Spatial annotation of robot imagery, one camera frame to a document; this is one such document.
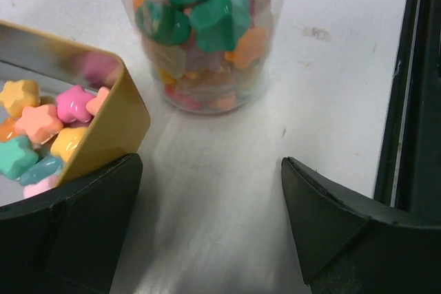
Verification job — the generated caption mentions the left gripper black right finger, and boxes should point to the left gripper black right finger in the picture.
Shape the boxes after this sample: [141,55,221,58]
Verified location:
[281,157,440,293]

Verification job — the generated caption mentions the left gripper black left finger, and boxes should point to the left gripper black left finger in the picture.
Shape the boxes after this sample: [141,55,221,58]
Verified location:
[1,154,143,293]

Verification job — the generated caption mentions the gold tin pastel star candies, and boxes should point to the gold tin pastel star candies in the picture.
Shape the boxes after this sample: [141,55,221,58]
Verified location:
[1,21,150,185]

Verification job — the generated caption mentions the clear glass jar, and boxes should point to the clear glass jar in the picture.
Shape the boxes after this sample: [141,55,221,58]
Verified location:
[121,0,284,114]

